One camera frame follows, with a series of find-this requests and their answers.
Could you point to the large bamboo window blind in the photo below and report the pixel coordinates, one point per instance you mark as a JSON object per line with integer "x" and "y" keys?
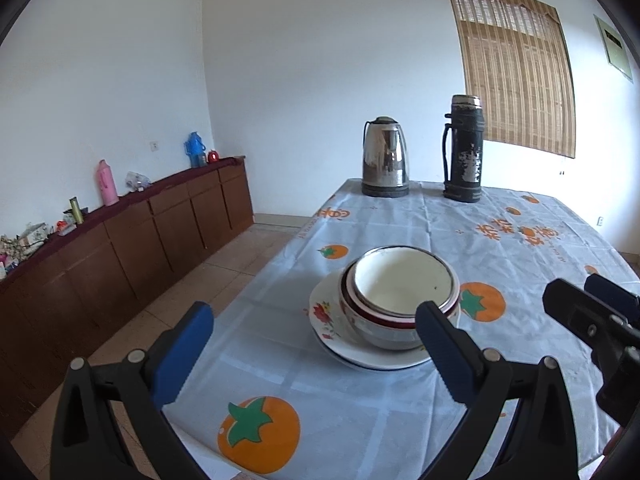
{"x": 515, "y": 70}

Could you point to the small white blue-rimmed plate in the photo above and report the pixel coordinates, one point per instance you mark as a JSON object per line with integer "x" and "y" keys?
{"x": 377, "y": 368}

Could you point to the white enamel bowl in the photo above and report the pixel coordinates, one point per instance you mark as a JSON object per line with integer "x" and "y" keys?
{"x": 400, "y": 280}

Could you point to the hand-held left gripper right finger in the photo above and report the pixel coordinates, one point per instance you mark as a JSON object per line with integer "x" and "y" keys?
{"x": 445, "y": 355}

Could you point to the crumpled clear plastic bag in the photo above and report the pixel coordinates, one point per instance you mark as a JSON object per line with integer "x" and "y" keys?
{"x": 137, "y": 181}

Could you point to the blue thermos jug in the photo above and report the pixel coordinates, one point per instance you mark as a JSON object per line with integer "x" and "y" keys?
{"x": 195, "y": 150}

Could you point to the pink bottle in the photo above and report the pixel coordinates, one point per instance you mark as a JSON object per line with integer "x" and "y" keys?
{"x": 107, "y": 185}

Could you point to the small white box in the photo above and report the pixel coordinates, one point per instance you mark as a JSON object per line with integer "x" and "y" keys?
{"x": 36, "y": 234}

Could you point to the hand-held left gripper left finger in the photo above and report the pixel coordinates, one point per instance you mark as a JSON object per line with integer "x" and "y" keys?
{"x": 182, "y": 355}

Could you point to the stainless steel electric kettle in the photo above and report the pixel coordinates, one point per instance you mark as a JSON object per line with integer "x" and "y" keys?
{"x": 385, "y": 155}

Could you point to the green gold cylinder can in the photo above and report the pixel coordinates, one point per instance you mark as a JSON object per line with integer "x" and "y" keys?
{"x": 76, "y": 210}

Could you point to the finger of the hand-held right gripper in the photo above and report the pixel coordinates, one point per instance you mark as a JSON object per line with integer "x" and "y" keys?
{"x": 617, "y": 297}
{"x": 575, "y": 310}

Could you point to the brown wooden cabinet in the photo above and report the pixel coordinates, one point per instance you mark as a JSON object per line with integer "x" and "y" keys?
{"x": 125, "y": 250}

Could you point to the pink-lined red-rimmed bowl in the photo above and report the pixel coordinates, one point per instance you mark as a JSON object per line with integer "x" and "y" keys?
{"x": 380, "y": 337}

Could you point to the white plate with red flowers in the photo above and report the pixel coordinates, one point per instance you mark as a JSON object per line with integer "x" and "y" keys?
{"x": 325, "y": 315}

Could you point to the framed wall picture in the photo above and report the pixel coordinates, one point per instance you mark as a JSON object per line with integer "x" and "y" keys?
{"x": 615, "y": 50}

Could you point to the small red white item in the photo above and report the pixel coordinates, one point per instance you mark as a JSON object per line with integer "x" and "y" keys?
{"x": 65, "y": 227}

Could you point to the worn black thermos flask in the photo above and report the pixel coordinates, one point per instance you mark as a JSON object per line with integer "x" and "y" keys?
{"x": 465, "y": 150}

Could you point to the small red container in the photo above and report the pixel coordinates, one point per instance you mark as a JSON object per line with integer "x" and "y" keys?
{"x": 213, "y": 156}

